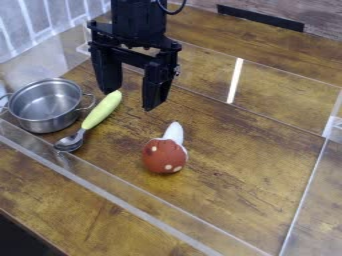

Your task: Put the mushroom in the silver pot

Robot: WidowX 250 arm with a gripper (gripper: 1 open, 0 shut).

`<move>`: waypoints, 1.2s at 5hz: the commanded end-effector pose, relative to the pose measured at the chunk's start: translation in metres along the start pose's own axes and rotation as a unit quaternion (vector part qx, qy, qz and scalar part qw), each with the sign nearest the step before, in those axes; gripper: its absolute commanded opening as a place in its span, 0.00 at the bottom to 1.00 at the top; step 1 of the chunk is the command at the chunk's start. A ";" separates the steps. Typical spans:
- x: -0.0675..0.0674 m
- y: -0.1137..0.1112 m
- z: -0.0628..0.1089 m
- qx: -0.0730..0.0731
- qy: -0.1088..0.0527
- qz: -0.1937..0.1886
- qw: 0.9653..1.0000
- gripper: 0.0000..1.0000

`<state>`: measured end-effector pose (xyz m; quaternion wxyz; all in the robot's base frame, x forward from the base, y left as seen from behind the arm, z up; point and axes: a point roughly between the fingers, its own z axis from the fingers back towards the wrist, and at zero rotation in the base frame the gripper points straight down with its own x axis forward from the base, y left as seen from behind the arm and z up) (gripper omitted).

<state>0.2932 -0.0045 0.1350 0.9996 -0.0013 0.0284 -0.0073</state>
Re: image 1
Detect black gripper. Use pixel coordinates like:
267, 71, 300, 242
87, 0, 183, 111

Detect red white plush mushroom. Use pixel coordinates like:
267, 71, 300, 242
141, 122, 188, 174

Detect silver metal pot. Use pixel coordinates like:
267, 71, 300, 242
0, 78, 96, 134

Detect clear acrylic triangle stand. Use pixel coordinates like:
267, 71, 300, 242
76, 24, 91, 56

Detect black strip on table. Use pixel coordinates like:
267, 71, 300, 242
216, 4, 304, 32

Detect clear acrylic front barrier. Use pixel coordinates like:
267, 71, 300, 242
0, 119, 271, 256

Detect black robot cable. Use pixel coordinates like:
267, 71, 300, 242
155, 0, 188, 16

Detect spoon with green handle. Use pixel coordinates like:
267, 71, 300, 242
53, 90, 123, 152

